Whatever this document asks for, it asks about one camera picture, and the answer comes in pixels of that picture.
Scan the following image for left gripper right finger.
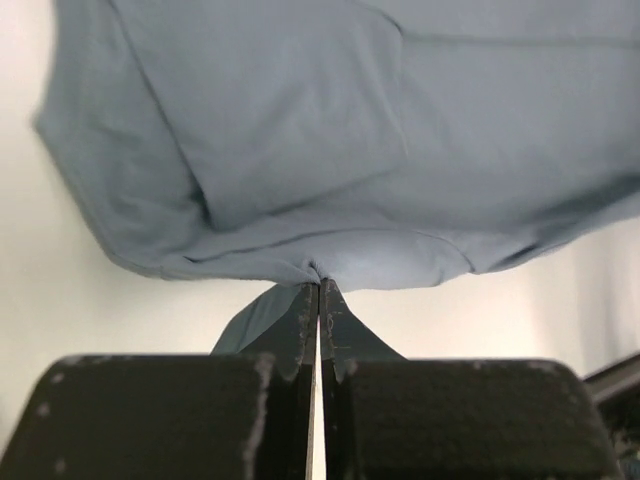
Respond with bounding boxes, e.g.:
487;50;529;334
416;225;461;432
319;279;622;479

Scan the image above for blue-grey t shirt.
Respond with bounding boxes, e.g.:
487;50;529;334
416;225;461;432
32;0;640;356

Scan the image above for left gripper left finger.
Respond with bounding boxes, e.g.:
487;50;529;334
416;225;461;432
1;284;319;479

